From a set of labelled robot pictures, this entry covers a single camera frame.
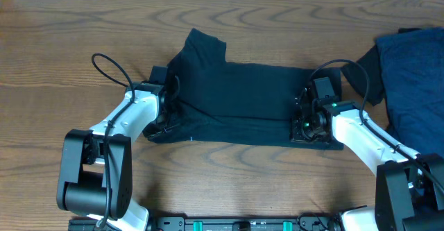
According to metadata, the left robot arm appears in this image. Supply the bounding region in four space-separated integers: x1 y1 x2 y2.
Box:
56 74 171 230

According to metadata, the dark teal t-shirt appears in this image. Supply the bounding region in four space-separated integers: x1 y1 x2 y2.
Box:
143 28 343 151

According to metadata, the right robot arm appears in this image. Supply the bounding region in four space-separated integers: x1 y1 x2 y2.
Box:
291 85 443 230

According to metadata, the black garment under blue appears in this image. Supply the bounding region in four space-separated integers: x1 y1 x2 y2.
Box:
340 45 386 106

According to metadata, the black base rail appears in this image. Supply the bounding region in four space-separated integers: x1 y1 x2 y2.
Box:
67 216 348 231

